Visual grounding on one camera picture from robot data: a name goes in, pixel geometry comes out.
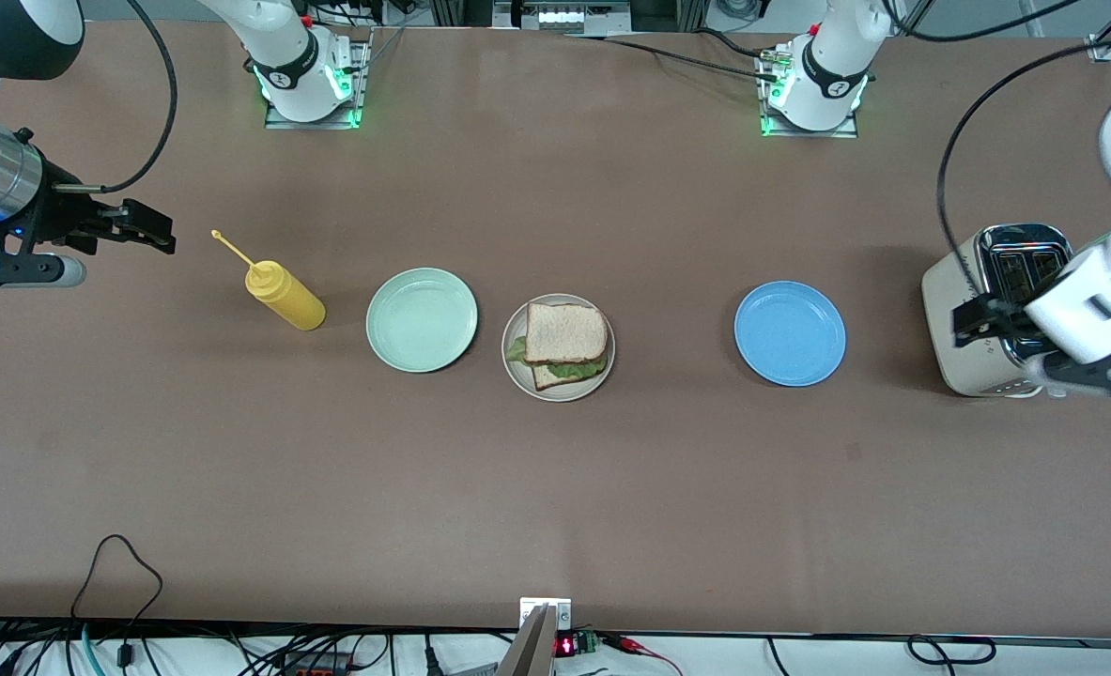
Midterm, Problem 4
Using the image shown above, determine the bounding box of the yellow squeeze bottle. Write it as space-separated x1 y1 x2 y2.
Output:
210 229 328 332

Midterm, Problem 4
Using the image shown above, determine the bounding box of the green lettuce leaf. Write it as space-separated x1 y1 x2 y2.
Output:
506 336 610 382

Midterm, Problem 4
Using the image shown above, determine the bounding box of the bread slice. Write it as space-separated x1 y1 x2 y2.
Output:
532 364 605 392
524 302 610 366

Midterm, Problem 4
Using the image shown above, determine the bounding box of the beige plate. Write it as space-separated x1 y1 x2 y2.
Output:
501 293 616 403

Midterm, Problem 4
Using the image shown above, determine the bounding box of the blue plate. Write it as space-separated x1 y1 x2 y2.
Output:
733 281 847 388

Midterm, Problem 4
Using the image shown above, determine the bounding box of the pale green plate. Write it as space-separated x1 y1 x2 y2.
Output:
365 268 479 374

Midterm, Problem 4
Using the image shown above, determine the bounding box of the cream chrome toaster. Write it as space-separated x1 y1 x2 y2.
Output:
921 223 1105 400

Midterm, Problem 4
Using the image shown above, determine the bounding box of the white electronic device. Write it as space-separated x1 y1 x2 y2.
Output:
492 0 633 37

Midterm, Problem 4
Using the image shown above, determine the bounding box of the red clip lead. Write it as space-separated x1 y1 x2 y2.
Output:
600 633 686 676

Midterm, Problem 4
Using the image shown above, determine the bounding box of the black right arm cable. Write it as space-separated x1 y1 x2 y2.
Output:
53 0 179 194

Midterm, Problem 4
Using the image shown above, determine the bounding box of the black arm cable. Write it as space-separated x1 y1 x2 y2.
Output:
936 36 1111 311
53 0 179 194

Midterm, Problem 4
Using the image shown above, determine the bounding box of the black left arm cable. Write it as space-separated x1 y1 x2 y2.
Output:
936 36 1111 311

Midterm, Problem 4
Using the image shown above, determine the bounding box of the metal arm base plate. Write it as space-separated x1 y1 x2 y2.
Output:
757 45 862 140
264 26 375 131

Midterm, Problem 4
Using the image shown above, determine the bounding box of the black base connector cable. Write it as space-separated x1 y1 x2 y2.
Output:
358 23 410 71

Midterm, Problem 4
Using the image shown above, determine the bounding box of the black coiled cable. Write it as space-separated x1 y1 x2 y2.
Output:
905 635 999 668

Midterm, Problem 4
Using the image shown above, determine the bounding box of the black table cable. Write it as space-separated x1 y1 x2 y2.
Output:
563 28 786 85

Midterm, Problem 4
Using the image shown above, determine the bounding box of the teal cable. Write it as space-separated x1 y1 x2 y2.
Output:
79 622 107 676

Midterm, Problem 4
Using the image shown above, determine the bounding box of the black looped cable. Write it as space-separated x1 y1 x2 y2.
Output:
69 533 165 669

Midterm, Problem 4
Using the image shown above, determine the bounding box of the aluminium camera post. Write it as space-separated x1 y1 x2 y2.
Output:
496 597 575 676

